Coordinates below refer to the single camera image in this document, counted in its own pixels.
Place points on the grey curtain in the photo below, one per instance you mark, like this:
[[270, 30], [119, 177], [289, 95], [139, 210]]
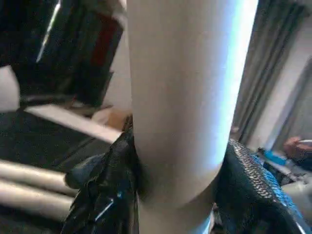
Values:
[[273, 61]]

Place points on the tan cardboard box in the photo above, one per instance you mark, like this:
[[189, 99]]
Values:
[[117, 119]]

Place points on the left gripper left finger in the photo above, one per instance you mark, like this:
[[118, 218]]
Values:
[[104, 195]]

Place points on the black sofa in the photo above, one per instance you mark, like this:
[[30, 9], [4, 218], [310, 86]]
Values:
[[61, 44]]

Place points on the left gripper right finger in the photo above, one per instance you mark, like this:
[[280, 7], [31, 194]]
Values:
[[256, 195]]

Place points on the grey cushion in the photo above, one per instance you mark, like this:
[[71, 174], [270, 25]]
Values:
[[8, 90]]

